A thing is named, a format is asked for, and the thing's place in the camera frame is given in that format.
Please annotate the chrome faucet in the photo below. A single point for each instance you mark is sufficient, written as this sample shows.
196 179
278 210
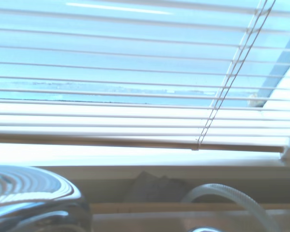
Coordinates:
33 200

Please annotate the white window blind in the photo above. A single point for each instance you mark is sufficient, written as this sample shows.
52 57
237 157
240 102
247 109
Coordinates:
125 72

